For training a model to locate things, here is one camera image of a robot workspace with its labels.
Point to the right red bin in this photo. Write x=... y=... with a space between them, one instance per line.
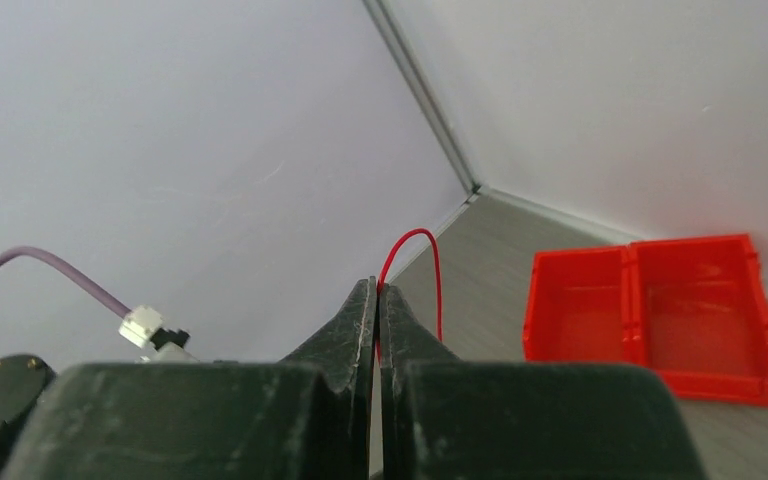
x=700 y=315

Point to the left red bin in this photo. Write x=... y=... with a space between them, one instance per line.
x=577 y=307

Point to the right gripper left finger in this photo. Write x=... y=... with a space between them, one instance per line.
x=306 y=416

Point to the red bin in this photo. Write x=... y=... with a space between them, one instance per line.
x=577 y=307
x=700 y=315

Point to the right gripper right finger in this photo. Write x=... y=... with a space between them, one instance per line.
x=447 y=418

